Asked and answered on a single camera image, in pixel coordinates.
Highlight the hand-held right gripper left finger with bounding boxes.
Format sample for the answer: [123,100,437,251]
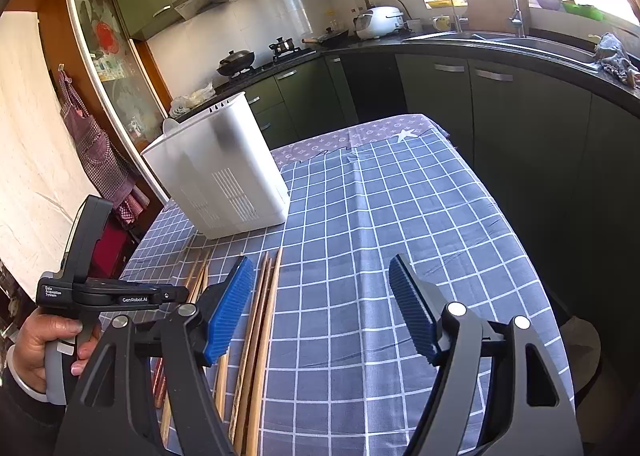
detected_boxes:
[52,255,257,456]

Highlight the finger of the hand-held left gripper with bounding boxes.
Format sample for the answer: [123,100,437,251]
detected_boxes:
[159,285,191,306]

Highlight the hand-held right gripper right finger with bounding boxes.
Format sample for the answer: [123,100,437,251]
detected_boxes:
[388,253,586,456]

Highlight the row of wooden chopsticks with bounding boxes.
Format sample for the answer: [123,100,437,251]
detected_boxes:
[154,246,285,456]

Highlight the white plastic utensil holder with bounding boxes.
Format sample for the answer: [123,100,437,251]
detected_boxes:
[141,91,291,240]

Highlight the person's left forearm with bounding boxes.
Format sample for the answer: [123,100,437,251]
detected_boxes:
[0,371,66,456]

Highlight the person's left hand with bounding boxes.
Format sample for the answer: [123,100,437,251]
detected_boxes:
[11,311,102,394]

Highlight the checked purple apron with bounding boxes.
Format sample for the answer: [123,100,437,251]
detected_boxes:
[57,64,151,233]

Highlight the blue checked tablecloth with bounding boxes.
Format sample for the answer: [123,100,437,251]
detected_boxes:
[97,114,576,456]

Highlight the white hanging cloth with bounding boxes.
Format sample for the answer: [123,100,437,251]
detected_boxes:
[0,10,107,298]

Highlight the silver bangle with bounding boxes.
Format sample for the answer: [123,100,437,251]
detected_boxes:
[6,345,50,403]

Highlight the white plastic bags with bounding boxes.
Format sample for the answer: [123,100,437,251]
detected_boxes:
[169,84,217,119]

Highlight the tan rounded object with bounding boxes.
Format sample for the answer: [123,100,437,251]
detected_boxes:
[560,315,602,408]

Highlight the frosted glass sliding door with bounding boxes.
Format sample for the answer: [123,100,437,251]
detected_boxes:
[62,0,173,203]

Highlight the green sink-side lower cabinets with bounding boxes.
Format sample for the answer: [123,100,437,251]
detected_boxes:
[395,52,640,342]

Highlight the black wok with lid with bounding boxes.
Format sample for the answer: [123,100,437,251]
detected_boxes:
[216,49,256,77]

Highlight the green stove-side lower cabinets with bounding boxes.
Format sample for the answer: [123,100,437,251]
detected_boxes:
[240,56,358,149]

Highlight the black gas stove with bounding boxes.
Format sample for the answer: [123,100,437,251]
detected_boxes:
[220,47,318,83]

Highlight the black frying pan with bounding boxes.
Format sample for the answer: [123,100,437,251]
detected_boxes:
[301,27,350,48]

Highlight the white rice cooker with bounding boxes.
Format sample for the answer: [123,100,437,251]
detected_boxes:
[353,5,405,40]

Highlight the steel double sink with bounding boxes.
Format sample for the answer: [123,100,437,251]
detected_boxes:
[404,30,598,70]

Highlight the black stone countertop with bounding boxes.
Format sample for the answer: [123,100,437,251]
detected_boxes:
[172,29,640,118]

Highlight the small steel faucet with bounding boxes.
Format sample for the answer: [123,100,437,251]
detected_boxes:
[426,0,463,33]

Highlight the wooden cutting board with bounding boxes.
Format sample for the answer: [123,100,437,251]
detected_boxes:
[463,0,532,33]

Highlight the grey dish rag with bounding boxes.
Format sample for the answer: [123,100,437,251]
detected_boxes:
[594,32,640,88]

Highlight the green plastic basin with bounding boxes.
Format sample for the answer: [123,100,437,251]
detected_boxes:
[532,0,606,22]

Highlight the black power cord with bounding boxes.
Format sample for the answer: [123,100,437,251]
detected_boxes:
[381,0,412,20]

